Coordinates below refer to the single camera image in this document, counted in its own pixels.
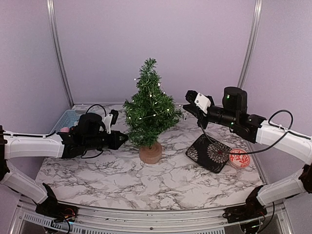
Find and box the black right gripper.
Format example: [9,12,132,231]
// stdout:
[183,102,238,129]

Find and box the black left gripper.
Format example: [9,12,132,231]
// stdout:
[84,130,128,151]

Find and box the clear string ornament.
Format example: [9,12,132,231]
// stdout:
[124,76,183,121]

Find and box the small green christmas tree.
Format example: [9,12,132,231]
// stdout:
[123,58,182,164]

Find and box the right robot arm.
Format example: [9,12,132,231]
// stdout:
[124,87,312,218]

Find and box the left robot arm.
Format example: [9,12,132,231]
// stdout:
[0,110,128,217]

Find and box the black floral rectangular plate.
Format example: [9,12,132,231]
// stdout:
[185,134,232,174]

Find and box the pink pompom ornament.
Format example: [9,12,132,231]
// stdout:
[60,127,70,133]

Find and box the light blue plastic basket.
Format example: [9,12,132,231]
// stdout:
[50,110,82,133]

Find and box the red white patterned bowl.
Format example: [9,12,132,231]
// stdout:
[229,148,251,169]

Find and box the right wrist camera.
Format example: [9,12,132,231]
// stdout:
[185,90,214,114]

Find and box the right aluminium frame post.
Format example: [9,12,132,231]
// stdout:
[236,0,263,89]

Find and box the aluminium frame post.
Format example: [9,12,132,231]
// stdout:
[236,0,263,89]
[46,0,74,108]

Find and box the aluminium front rail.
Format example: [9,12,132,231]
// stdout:
[8,196,293,234]

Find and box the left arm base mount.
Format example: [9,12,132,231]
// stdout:
[35,202,78,222]

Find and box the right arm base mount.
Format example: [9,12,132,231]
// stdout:
[222,204,268,223]

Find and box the left aluminium frame post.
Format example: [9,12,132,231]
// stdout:
[46,0,74,108]

